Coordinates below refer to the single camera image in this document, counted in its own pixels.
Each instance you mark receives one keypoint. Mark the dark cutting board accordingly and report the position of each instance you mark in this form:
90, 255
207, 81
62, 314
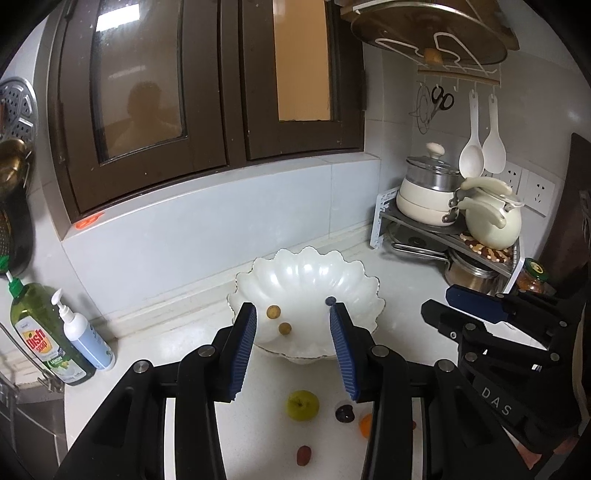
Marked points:
575, 207

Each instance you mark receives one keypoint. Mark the orange sticker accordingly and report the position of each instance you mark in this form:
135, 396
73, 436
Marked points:
87, 222

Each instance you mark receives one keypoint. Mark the grey corner shelf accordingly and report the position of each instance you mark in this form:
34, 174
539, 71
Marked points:
381, 217

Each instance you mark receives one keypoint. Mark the black scissors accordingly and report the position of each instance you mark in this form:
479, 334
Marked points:
442, 99

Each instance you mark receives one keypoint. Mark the person's right hand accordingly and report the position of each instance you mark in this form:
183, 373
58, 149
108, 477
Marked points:
531, 454

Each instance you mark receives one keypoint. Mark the dark plum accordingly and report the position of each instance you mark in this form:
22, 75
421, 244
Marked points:
344, 412

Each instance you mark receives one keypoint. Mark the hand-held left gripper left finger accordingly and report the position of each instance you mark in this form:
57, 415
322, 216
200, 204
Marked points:
242, 350

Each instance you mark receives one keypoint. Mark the black frying pan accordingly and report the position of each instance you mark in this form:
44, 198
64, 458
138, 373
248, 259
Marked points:
18, 230

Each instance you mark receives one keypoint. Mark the steel lid with black knob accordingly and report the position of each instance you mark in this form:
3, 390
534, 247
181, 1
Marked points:
418, 242

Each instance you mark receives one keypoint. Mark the small orange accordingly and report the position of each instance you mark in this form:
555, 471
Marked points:
365, 424

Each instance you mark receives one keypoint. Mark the green apple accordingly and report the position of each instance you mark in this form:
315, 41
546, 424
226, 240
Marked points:
302, 405

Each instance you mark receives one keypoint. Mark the white scalloped bowl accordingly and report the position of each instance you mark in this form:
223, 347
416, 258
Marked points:
300, 295

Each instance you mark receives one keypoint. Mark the white wall socket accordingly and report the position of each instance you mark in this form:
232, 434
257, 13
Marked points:
540, 191
513, 177

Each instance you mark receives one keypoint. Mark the patterned trivet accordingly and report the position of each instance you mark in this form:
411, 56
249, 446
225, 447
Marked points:
485, 249

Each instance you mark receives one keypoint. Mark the steel kitchen sink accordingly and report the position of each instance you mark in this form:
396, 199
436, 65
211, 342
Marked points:
27, 424

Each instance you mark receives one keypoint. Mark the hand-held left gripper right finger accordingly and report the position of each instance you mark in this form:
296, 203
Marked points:
346, 355

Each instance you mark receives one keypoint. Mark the glass sauce jar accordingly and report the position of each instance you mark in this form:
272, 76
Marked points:
533, 277

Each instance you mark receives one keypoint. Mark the steel pot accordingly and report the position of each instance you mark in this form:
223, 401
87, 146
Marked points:
471, 277

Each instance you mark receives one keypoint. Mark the tan longan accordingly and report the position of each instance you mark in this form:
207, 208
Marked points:
284, 328
273, 312

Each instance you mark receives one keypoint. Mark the white pump bottle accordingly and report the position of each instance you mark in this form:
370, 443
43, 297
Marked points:
87, 341

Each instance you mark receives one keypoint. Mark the green dish soap bottle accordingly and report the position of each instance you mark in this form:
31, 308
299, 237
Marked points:
51, 341

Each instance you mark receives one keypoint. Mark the round brown pot lid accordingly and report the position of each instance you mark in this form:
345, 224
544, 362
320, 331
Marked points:
415, 23

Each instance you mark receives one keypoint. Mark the cream pot with glass lid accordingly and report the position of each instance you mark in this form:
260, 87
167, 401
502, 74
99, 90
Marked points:
429, 194

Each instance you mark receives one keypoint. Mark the cream kettle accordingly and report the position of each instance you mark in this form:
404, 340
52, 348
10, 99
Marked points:
491, 221

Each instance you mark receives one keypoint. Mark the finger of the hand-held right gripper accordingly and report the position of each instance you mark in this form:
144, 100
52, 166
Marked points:
475, 302
448, 321

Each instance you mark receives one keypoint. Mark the brown wooden window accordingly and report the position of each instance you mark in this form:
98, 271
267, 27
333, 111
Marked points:
233, 92

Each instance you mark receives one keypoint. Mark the perforated steel steamer plate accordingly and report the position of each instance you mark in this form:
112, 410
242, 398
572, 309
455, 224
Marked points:
18, 106

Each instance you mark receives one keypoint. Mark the brass ladle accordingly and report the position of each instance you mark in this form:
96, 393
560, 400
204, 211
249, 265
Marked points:
11, 161

